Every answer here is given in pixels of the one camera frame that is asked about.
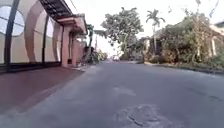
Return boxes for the tall palm tree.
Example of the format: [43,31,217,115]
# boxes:
[145,8,166,54]

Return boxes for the overgrown bushes and trees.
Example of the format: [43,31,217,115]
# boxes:
[143,8,224,70]

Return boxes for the beige building with round windows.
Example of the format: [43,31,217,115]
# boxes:
[0,0,89,74]

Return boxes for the red paved driveway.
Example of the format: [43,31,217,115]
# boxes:
[0,65,84,116]

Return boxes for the grey asphalt road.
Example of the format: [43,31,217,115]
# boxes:
[0,60,224,128]

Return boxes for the roadside plants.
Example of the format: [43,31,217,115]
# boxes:
[79,23,109,66]

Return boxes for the large leafy tree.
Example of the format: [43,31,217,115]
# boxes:
[100,7,145,61]

